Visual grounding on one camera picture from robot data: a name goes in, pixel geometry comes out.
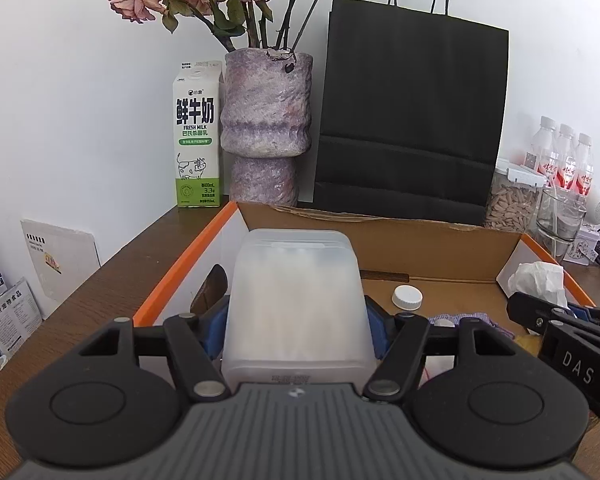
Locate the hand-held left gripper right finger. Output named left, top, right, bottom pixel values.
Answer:
left=362, top=296, right=523, bottom=403

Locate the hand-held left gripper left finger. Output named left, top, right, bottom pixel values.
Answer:
left=77, top=305, right=231, bottom=403

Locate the white plastic bag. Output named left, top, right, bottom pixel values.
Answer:
left=507, top=261, right=570, bottom=311

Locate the small ribbed white cap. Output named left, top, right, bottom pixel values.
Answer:
left=391, top=285, right=424, bottom=311

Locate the purple cloth pouch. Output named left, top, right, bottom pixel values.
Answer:
left=427, top=312, right=518, bottom=342

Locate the translucent plastic container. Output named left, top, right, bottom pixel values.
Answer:
left=221, top=229, right=376, bottom=396

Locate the red cardboard box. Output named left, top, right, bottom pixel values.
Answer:
left=132, top=201, right=598, bottom=386

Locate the small white printed box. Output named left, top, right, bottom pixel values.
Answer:
left=564, top=225, right=600, bottom=265

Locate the clear drinking glass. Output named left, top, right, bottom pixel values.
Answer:
left=536, top=187, right=588, bottom=263

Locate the clear jar of seeds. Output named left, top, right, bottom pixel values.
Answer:
left=484, top=157, right=546, bottom=233

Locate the round white speaker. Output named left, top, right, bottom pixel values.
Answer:
left=582, top=186, right=600, bottom=231

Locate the white green milk carton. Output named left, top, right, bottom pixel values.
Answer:
left=172, top=57, right=225, bottom=208

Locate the white printed booklet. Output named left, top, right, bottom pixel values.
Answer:
left=0, top=277, right=43, bottom=359

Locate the black paper bag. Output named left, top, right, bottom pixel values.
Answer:
left=312, top=0, right=510, bottom=226

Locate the purple textured vase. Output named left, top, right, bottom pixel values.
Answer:
left=220, top=47, right=314, bottom=207

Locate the white wall panel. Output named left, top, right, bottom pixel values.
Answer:
left=20, top=218, right=101, bottom=306

